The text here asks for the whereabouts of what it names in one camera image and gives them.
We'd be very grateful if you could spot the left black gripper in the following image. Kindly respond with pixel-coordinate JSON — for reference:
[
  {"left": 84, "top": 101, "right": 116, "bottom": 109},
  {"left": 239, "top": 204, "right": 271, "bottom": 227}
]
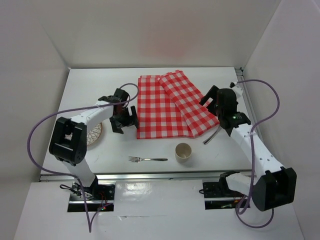
[{"left": 109, "top": 105, "right": 139, "bottom": 134}]

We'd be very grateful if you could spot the red white checkered cloth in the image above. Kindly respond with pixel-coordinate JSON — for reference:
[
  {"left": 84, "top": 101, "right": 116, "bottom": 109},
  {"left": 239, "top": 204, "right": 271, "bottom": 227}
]
[{"left": 136, "top": 70, "right": 219, "bottom": 140}]

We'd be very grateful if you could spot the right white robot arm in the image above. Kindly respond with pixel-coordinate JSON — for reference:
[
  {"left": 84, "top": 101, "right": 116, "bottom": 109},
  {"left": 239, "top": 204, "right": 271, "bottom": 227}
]
[{"left": 200, "top": 82, "right": 297, "bottom": 212}]

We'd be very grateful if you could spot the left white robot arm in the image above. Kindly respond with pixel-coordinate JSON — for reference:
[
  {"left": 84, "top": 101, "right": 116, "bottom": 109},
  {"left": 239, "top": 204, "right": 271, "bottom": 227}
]
[{"left": 49, "top": 88, "right": 139, "bottom": 200}]

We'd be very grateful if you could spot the silver knife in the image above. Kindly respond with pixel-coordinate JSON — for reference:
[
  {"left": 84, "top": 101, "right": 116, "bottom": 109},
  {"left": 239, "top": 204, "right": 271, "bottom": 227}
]
[{"left": 202, "top": 126, "right": 222, "bottom": 145}]

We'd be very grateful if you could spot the floral patterned plate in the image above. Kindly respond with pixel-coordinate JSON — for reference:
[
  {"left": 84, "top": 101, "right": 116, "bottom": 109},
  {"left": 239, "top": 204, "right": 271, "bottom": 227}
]
[{"left": 86, "top": 122, "right": 103, "bottom": 146}]

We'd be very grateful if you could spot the silver fork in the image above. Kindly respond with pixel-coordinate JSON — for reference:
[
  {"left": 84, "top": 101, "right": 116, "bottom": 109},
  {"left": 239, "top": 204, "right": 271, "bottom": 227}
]
[{"left": 128, "top": 156, "right": 168, "bottom": 163}]

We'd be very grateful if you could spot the beige paper cup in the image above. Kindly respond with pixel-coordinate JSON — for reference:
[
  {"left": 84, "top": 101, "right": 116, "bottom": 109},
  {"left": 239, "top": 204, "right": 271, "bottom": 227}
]
[{"left": 174, "top": 143, "right": 192, "bottom": 163}]

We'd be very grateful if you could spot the aluminium rail right side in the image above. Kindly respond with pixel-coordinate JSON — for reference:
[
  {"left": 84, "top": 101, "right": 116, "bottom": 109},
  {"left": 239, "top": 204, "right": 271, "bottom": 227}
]
[{"left": 234, "top": 67, "right": 275, "bottom": 173}]

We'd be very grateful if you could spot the aluminium rail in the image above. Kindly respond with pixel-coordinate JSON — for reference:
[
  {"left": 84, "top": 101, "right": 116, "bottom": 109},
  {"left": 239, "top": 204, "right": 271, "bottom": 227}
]
[
  {"left": 39, "top": 170, "right": 251, "bottom": 182},
  {"left": 234, "top": 67, "right": 275, "bottom": 173}
]

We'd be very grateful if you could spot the aluminium rail front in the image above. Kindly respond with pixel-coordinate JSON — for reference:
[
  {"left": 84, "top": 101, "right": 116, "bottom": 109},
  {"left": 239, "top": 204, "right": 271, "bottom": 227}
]
[{"left": 39, "top": 170, "right": 251, "bottom": 182}]

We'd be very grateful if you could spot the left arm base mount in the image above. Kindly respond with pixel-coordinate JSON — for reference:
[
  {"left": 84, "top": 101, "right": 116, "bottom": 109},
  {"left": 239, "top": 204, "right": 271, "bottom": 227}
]
[{"left": 59, "top": 183, "right": 116, "bottom": 213}]

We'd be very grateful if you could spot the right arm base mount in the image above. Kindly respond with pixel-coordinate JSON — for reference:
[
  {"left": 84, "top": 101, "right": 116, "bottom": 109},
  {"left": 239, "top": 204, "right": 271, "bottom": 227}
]
[{"left": 198, "top": 171, "right": 244, "bottom": 210}]

